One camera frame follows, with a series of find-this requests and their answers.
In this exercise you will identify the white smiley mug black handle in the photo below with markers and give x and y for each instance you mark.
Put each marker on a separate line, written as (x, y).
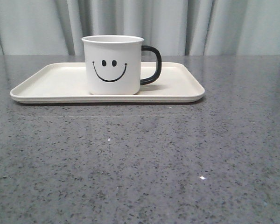
(113, 64)

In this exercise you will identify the cream rectangular plastic tray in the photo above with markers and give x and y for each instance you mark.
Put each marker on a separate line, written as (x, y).
(66, 83)

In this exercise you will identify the pale grey-green curtain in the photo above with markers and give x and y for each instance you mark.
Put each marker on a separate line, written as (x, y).
(174, 27)

